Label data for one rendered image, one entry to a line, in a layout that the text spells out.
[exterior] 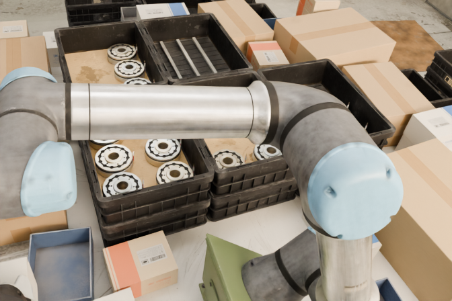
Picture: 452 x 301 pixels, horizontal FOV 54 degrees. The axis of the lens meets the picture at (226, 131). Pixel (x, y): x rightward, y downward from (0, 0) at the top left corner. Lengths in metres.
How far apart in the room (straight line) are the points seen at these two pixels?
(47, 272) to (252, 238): 0.56
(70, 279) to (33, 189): 0.79
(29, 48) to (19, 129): 1.22
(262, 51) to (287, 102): 1.14
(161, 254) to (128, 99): 0.66
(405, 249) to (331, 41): 0.87
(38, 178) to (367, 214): 0.38
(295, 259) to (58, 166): 0.63
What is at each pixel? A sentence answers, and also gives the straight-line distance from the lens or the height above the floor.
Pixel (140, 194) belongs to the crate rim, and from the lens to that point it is 1.10.
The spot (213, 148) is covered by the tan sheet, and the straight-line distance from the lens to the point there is 1.35.
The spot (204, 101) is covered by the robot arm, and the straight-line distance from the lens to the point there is 0.60.
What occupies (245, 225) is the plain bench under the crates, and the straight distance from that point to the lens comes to 1.34.
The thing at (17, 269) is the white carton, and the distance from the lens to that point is 0.78.
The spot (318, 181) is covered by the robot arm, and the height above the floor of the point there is 1.39.
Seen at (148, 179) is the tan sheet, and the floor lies 0.83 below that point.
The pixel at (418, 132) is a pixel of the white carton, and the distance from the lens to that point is 1.62.
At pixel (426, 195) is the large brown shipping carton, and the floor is 0.90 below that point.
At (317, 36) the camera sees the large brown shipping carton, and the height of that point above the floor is 0.90.
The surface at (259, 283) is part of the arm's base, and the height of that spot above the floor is 0.91.
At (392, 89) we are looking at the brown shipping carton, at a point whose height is 0.86.
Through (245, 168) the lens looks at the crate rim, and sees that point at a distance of 1.17.
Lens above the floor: 1.79
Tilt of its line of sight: 43 degrees down
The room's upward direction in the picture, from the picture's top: 8 degrees clockwise
